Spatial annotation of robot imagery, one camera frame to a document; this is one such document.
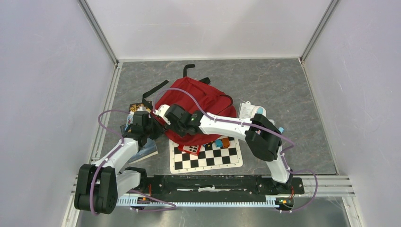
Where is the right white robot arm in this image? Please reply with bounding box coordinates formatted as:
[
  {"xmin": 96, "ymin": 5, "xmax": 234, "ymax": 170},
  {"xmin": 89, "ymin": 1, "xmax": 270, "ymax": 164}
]
[{"xmin": 154, "ymin": 105, "xmax": 292, "ymax": 193}]

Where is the blue toy block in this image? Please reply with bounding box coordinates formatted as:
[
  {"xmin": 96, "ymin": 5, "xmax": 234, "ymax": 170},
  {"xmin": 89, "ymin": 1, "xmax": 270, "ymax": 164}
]
[{"xmin": 214, "ymin": 139, "xmax": 223, "ymax": 148}]

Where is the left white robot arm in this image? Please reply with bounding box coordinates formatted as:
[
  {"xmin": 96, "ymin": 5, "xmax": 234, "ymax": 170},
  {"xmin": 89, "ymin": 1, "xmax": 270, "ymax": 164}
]
[{"xmin": 74, "ymin": 110, "xmax": 160, "ymax": 215}]

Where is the dark blue 1984 book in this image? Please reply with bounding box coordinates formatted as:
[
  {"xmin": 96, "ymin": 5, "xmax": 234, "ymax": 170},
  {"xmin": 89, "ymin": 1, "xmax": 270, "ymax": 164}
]
[{"xmin": 116, "ymin": 124, "xmax": 158, "ymax": 164}]

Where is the correction tape blister pack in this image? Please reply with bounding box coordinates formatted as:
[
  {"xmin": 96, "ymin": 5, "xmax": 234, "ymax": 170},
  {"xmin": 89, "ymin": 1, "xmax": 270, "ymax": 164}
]
[{"xmin": 238, "ymin": 101, "xmax": 267, "ymax": 119}]

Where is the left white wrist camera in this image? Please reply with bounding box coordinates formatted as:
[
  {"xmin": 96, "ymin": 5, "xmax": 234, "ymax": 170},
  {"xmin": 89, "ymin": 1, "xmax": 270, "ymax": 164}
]
[{"xmin": 131, "ymin": 105, "xmax": 150, "ymax": 114}]

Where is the red toy block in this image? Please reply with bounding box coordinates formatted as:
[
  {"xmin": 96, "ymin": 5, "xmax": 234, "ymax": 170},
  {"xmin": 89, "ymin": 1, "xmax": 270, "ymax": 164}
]
[{"xmin": 178, "ymin": 145, "xmax": 201, "ymax": 156}]

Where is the red backpack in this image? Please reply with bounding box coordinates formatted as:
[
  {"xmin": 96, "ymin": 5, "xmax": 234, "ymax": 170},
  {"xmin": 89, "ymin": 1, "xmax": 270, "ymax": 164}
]
[{"xmin": 142, "ymin": 64, "xmax": 237, "ymax": 146}]

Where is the orange toy block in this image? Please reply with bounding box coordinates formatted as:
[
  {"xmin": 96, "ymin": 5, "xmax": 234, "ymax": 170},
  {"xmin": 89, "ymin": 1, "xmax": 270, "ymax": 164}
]
[{"xmin": 221, "ymin": 137, "xmax": 230, "ymax": 148}]

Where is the treehouse paperback book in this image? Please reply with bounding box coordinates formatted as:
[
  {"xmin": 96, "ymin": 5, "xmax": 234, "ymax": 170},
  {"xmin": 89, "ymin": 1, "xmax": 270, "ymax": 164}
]
[{"xmin": 124, "ymin": 103, "xmax": 152, "ymax": 131}]

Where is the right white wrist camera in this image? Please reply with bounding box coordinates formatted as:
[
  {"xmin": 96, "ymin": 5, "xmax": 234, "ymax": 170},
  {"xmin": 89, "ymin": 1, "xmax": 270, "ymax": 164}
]
[{"xmin": 153, "ymin": 104, "xmax": 170, "ymax": 118}]

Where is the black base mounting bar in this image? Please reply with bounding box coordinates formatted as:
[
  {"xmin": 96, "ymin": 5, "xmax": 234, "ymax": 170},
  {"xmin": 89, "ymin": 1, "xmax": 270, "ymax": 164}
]
[{"xmin": 136, "ymin": 175, "xmax": 305, "ymax": 202}]

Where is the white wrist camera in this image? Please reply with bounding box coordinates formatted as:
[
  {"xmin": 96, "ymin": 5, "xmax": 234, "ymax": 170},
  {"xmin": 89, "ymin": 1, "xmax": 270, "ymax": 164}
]
[
  {"xmin": 131, "ymin": 105, "xmax": 150, "ymax": 114},
  {"xmin": 153, "ymin": 104, "xmax": 170, "ymax": 118}
]

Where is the black white chessboard mat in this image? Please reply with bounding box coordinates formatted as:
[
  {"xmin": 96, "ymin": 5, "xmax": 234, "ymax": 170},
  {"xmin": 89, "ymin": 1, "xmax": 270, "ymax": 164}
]
[{"xmin": 169, "ymin": 136, "xmax": 243, "ymax": 175}]

